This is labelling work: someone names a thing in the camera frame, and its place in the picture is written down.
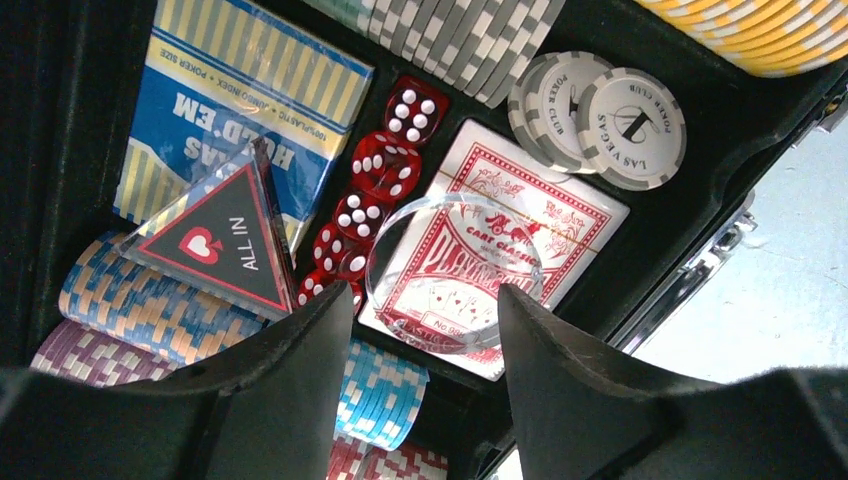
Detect red white chip row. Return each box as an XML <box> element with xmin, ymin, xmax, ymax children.
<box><xmin>29</xmin><ymin>319</ymin><xmax>452</xmax><ymax>480</ymax></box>

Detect yellow poker chip stack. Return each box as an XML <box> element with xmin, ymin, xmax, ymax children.
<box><xmin>639</xmin><ymin>0</ymin><xmax>847</xmax><ymax>78</ymax></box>

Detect green poker chip stack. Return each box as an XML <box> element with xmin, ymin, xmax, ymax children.
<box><xmin>304</xmin><ymin>0</ymin><xmax>375</xmax><ymax>35</ymax></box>

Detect red dice in case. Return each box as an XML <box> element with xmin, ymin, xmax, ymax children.
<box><xmin>295</xmin><ymin>75</ymin><xmax>449</xmax><ymax>312</ymax></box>

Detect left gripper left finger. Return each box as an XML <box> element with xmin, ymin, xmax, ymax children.
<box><xmin>1</xmin><ymin>282</ymin><xmax>353</xmax><ymax>479</ymax></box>

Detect grey white chip stack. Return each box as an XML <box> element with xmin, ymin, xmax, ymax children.
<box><xmin>364</xmin><ymin>0</ymin><xmax>565</xmax><ymax>108</ymax></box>

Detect blue patterned card deck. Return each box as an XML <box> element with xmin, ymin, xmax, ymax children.
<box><xmin>113</xmin><ymin>1</ymin><xmax>374</xmax><ymax>247</ymax></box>

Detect white red chip stack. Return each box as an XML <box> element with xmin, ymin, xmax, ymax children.
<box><xmin>507</xmin><ymin>51</ymin><xmax>687</xmax><ymax>191</ymax></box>

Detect black all-in triangle marker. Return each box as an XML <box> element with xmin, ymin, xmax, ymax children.
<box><xmin>117</xmin><ymin>137</ymin><xmax>295</xmax><ymax>321</ymax></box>

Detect red playing card deck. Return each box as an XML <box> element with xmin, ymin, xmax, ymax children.
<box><xmin>359</xmin><ymin>120</ymin><xmax>629</xmax><ymax>381</ymax></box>

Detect light blue chip stack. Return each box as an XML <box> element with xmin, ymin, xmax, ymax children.
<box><xmin>335</xmin><ymin>339</ymin><xmax>430</xmax><ymax>451</ymax></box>

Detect clear round dealer button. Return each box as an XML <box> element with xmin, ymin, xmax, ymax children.
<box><xmin>365</xmin><ymin>193</ymin><xmax>544</xmax><ymax>355</ymax></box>

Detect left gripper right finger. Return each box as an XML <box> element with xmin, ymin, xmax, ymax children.
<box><xmin>498</xmin><ymin>284</ymin><xmax>847</xmax><ymax>479</ymax></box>

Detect black poker set case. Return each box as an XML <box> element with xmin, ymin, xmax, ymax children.
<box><xmin>0</xmin><ymin>0</ymin><xmax>848</xmax><ymax>480</ymax></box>

